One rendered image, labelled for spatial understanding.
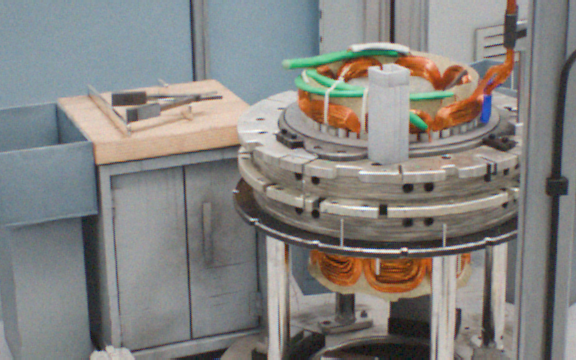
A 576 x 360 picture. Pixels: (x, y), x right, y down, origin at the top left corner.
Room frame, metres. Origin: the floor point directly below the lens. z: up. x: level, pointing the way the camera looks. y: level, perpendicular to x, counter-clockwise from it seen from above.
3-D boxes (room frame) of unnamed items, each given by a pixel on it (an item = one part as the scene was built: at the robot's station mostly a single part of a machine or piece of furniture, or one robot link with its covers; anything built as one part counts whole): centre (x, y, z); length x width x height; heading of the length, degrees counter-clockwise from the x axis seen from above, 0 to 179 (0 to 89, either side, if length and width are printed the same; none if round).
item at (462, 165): (1.31, -0.11, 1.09); 0.32 x 0.32 x 0.01
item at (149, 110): (1.38, 0.15, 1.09); 0.04 x 0.01 x 0.02; 126
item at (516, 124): (1.26, -0.24, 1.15); 0.03 x 0.02 x 0.12; 109
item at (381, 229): (1.31, -0.11, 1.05); 0.29 x 0.29 x 0.06
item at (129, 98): (1.44, 0.17, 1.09); 0.04 x 0.01 x 0.02; 96
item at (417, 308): (1.42, -0.16, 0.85); 0.06 x 0.04 x 0.05; 73
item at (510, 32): (1.25, -0.22, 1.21); 0.04 x 0.04 x 0.03; 27
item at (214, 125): (1.47, 0.14, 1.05); 0.20 x 0.19 x 0.02; 111
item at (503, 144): (1.22, -0.21, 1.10); 0.03 x 0.02 x 0.01; 47
